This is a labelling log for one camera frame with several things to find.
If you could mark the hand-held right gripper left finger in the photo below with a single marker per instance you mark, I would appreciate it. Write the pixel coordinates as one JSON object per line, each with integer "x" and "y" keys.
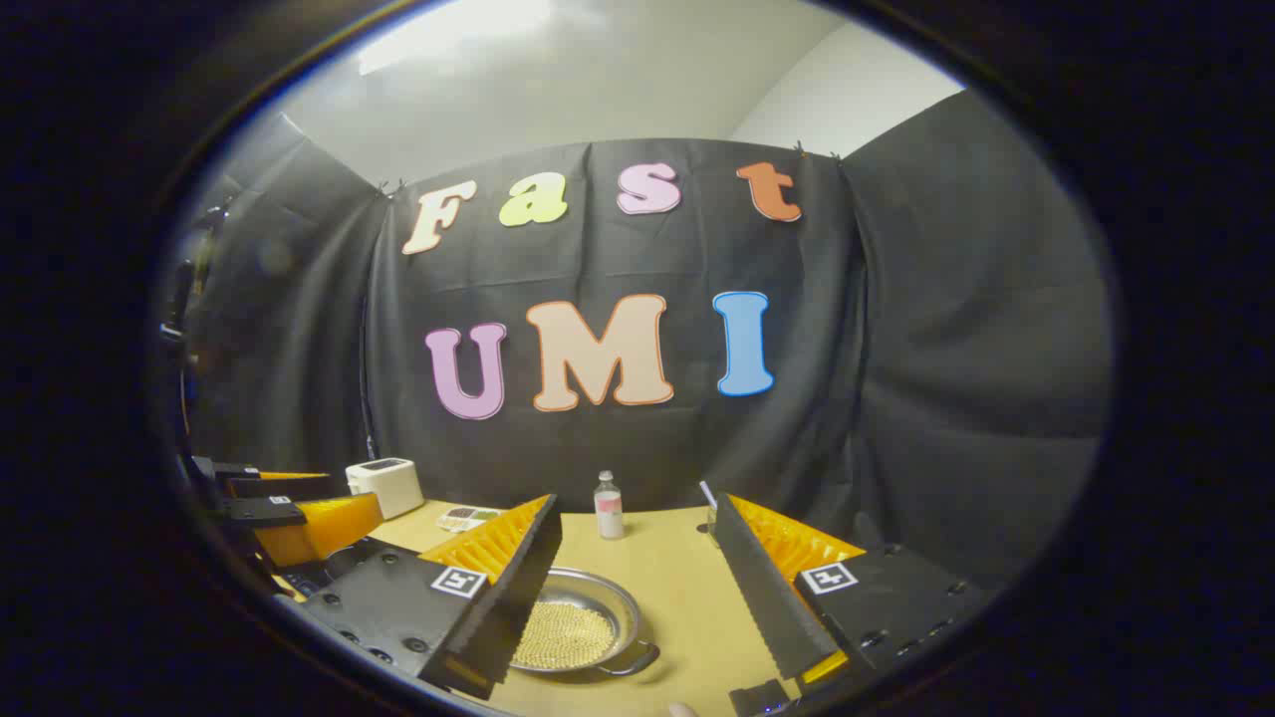
{"x": 503, "y": 617}

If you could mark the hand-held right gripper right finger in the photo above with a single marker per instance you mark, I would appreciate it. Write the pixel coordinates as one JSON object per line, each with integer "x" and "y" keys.
{"x": 767, "y": 607}

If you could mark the pile of yellow beans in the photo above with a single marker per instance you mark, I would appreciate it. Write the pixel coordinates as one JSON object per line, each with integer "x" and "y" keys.
{"x": 563, "y": 637}

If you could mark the white toaster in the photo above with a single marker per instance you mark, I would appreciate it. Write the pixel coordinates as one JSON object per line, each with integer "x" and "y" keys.
{"x": 383, "y": 486}

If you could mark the white divided seasoning tray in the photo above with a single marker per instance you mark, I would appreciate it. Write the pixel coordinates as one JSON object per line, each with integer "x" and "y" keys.
{"x": 468, "y": 518}

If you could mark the clear bottle with pink label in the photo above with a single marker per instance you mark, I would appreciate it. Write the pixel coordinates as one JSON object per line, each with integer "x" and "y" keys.
{"x": 609, "y": 513}

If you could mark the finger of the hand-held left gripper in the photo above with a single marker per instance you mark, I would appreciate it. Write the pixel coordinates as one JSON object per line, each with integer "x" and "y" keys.
{"x": 284, "y": 488}
{"x": 319, "y": 528}

